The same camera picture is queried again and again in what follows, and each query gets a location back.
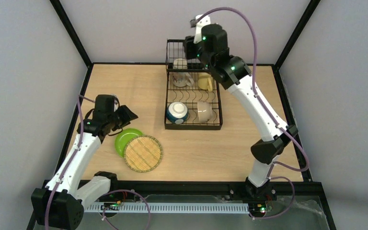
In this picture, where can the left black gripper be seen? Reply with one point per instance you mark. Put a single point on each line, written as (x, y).
(120, 115)

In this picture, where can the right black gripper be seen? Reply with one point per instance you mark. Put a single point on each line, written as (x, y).
(189, 46)

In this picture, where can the green plastic plate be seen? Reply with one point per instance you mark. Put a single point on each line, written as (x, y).
(123, 138)

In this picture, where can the seashell pattern ceramic mug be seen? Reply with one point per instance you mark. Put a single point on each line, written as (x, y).
(181, 79)

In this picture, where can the yellow ceramic mug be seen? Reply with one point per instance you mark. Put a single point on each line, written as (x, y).
(205, 81)

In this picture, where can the round woven bamboo plate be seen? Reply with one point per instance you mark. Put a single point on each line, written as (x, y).
(143, 153)

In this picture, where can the black wire dish rack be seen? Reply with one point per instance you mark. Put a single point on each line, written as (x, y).
(190, 95)

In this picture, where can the white bowl with dark rim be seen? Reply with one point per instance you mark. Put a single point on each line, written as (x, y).
(177, 113)

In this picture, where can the plain white bowl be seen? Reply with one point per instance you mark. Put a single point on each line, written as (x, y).
(204, 111)

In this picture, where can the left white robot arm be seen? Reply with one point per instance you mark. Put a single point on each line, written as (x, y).
(91, 132)

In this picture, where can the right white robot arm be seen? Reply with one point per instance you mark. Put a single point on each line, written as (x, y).
(210, 46)

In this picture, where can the white slotted cable duct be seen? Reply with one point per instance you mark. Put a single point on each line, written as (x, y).
(181, 208)

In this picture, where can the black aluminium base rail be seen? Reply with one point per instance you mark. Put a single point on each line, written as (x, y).
(184, 189)

